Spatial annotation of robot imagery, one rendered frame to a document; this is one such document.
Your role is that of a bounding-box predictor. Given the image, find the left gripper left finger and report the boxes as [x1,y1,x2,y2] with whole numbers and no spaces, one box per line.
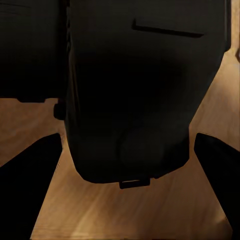
[0,133,62,240]

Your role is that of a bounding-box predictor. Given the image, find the digital camera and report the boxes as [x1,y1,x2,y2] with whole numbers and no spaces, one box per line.
[0,0,232,189]

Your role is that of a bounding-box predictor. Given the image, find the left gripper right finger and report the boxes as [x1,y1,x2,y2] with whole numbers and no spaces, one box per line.
[194,133,240,240]

